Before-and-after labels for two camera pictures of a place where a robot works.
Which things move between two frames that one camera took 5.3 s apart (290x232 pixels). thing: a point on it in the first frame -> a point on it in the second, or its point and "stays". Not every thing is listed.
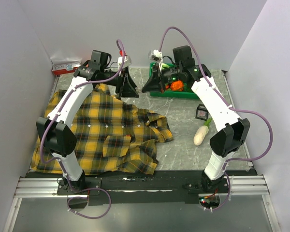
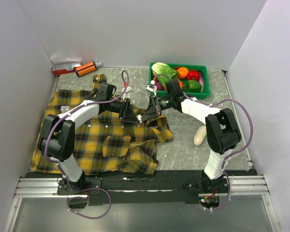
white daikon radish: (201, 133) stays
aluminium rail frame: (236, 185) stays
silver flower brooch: (138, 89) -> (139, 117)
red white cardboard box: (61, 65) stays
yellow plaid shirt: (113, 136) stays
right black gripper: (153, 84) -> (153, 110)
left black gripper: (125, 86) -> (126, 111)
